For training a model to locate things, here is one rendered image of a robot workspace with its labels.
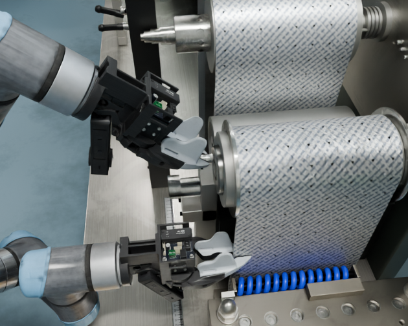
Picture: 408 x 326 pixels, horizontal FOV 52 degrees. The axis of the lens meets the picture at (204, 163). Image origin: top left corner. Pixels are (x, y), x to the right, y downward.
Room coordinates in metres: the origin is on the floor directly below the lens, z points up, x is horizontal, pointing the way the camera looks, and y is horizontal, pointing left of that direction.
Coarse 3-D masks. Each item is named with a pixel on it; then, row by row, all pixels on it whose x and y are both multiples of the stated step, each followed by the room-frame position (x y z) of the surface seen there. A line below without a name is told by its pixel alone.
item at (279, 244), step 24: (288, 216) 0.37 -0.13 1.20; (312, 216) 0.38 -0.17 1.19; (336, 216) 0.38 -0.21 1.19; (360, 216) 0.39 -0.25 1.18; (240, 240) 0.36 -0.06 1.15; (264, 240) 0.37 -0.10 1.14; (288, 240) 0.37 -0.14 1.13; (312, 240) 0.38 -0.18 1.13; (336, 240) 0.38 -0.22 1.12; (360, 240) 0.39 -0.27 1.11; (264, 264) 0.37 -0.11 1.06; (288, 264) 0.37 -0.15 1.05; (312, 264) 0.38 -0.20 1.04; (336, 264) 0.39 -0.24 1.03
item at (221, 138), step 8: (216, 136) 0.46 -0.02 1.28; (224, 136) 0.44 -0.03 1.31; (400, 136) 0.44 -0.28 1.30; (216, 144) 0.46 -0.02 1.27; (224, 144) 0.42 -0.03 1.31; (224, 152) 0.41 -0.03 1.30; (224, 160) 0.39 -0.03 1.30; (232, 160) 0.39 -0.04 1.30; (224, 168) 0.39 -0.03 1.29; (232, 168) 0.39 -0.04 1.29; (224, 176) 0.39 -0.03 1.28; (232, 176) 0.38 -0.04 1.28; (224, 184) 0.38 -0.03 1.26; (232, 184) 0.37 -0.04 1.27; (224, 192) 0.38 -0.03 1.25; (232, 192) 0.37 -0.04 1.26; (224, 200) 0.38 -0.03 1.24; (232, 200) 0.37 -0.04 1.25
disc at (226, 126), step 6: (228, 120) 0.46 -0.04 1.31; (222, 126) 0.49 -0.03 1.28; (228, 126) 0.44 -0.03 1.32; (228, 132) 0.44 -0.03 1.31; (234, 138) 0.41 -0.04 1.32; (234, 144) 0.40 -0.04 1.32; (234, 150) 0.40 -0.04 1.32; (234, 156) 0.39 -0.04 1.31; (234, 162) 0.38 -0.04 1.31; (234, 168) 0.38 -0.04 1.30; (234, 174) 0.38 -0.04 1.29; (234, 180) 0.38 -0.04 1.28; (234, 198) 0.37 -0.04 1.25; (234, 204) 0.36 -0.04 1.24; (234, 210) 0.36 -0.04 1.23; (234, 216) 0.36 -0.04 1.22
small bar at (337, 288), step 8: (336, 280) 0.35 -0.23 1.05; (344, 280) 0.35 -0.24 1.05; (352, 280) 0.35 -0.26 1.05; (360, 280) 0.35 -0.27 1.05; (312, 288) 0.33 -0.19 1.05; (320, 288) 0.33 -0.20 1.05; (328, 288) 0.33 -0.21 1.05; (336, 288) 0.33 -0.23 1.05; (344, 288) 0.33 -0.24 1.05; (352, 288) 0.33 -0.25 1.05; (360, 288) 0.33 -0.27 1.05; (312, 296) 0.32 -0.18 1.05; (320, 296) 0.32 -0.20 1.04; (328, 296) 0.32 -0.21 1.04; (336, 296) 0.32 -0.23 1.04; (344, 296) 0.32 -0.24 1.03
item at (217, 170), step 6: (216, 150) 0.43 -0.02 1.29; (216, 156) 0.42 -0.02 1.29; (216, 162) 0.41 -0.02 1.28; (216, 168) 0.41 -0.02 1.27; (222, 168) 0.40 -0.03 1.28; (216, 174) 0.41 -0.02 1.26; (222, 174) 0.39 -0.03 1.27; (216, 180) 0.40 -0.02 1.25; (222, 180) 0.39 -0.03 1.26; (216, 186) 0.40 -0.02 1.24; (222, 186) 0.39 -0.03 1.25; (216, 192) 0.40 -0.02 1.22; (222, 192) 0.39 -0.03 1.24
